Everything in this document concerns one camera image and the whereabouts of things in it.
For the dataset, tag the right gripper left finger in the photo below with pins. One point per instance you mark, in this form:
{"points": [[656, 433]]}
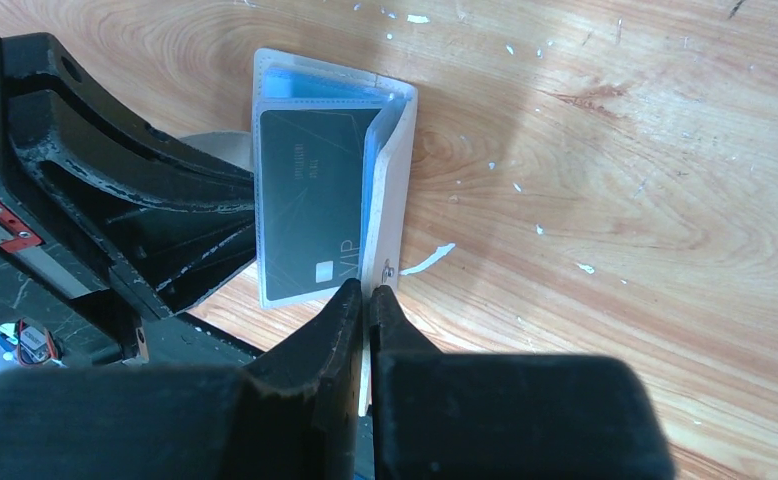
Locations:
{"points": [[290, 414]]}

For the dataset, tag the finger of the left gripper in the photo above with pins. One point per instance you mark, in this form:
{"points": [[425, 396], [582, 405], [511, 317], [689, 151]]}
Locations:
{"points": [[163, 262], [60, 119]]}

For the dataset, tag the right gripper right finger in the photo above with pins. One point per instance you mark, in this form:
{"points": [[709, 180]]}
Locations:
{"points": [[444, 415]]}

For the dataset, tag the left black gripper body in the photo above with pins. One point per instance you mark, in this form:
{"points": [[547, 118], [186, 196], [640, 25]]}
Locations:
{"points": [[45, 284]]}

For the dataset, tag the dark VIP card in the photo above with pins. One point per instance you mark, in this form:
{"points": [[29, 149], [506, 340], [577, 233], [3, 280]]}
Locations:
{"points": [[310, 170]]}

